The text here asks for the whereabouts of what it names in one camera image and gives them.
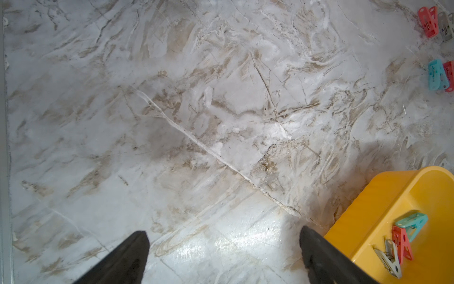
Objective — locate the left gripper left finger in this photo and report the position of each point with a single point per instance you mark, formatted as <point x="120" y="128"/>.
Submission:
<point x="124" y="265"/>

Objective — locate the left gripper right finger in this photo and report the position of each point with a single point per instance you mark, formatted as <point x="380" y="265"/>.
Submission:
<point x="326" y="264"/>

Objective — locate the yellow plastic storage box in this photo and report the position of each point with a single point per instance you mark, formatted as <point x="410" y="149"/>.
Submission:
<point x="389" y="197"/>

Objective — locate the red clothespin in box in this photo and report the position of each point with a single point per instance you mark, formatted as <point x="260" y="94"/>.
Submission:
<point x="400" y="238"/>

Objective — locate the second row teal clothespin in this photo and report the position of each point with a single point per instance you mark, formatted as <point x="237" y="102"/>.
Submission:
<point x="438" y="79"/>

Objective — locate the grey clothespin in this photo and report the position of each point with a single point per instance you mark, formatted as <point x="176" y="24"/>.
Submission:
<point x="390" y="259"/>
<point x="446" y="26"/>

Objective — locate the grey clothespin in box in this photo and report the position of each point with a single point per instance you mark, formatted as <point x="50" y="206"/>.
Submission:
<point x="390" y="259"/>

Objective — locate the second row red clothespin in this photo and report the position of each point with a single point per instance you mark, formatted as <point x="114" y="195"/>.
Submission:
<point x="449" y="71"/>

